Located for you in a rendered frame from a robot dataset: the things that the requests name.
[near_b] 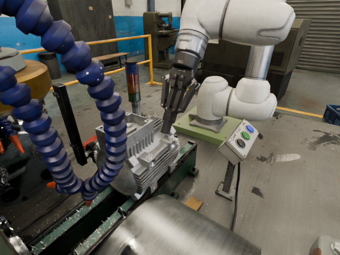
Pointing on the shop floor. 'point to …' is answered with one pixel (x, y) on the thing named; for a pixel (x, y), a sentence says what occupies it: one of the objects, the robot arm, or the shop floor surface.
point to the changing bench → (112, 57)
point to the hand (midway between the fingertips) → (168, 122)
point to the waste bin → (51, 60)
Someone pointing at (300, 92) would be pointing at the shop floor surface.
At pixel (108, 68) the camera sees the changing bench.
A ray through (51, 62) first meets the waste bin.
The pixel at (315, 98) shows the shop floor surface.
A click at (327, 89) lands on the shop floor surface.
